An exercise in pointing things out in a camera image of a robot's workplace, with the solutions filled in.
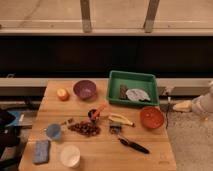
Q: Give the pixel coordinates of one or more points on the white crumpled cloth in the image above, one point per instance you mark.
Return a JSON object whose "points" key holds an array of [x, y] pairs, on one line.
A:
{"points": [[137, 95]]}

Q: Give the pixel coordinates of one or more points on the purple bowl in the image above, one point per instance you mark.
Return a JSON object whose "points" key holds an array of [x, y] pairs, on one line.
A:
{"points": [[85, 89]]}

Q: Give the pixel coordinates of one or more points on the orange handled black scoop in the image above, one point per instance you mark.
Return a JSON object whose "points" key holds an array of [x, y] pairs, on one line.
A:
{"points": [[94, 113]]}

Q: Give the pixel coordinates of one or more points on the blue measuring cup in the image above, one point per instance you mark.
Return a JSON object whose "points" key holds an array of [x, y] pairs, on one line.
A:
{"points": [[56, 131]]}

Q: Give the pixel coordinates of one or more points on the green plastic tray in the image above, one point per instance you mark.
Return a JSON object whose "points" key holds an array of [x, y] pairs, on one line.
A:
{"points": [[132, 80]]}

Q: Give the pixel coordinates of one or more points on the right metal post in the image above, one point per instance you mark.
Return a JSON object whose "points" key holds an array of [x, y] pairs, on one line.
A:
{"points": [[150, 16]]}

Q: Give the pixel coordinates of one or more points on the bunch of dark grapes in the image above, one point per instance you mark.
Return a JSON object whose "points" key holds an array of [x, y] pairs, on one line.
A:
{"points": [[85, 128]]}

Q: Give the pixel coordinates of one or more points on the orange red bowl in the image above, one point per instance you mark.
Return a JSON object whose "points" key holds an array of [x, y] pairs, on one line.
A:
{"points": [[151, 117]]}

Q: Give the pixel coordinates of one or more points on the yellow banana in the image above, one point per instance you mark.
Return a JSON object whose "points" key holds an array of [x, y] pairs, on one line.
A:
{"points": [[121, 119]]}

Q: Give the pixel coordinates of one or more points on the blue sponge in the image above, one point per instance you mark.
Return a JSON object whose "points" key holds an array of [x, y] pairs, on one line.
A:
{"points": [[41, 152]]}

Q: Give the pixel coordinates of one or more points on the dark brown bar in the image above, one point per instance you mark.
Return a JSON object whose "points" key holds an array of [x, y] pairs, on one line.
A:
{"points": [[123, 90]]}

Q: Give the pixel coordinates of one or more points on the small dark grey block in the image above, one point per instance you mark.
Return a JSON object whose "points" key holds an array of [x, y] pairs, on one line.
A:
{"points": [[115, 127]]}

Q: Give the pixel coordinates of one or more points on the peach apple fruit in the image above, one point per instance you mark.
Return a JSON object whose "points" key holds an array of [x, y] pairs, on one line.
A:
{"points": [[63, 94]]}

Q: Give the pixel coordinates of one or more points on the cream object beside table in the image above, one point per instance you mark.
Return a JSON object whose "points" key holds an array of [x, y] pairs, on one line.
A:
{"points": [[184, 106]]}

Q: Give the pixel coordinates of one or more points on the metal post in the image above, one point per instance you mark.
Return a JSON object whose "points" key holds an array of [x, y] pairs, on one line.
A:
{"points": [[150, 16], [85, 13]]}

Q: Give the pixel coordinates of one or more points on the black handled knife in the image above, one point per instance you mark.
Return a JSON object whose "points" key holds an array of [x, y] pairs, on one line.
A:
{"points": [[134, 145]]}

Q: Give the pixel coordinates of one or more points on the white paper cup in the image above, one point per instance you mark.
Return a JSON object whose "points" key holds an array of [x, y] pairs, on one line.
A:
{"points": [[70, 156]]}

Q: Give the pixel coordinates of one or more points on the left metal post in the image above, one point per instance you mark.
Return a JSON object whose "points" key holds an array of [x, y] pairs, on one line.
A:
{"points": [[85, 13]]}

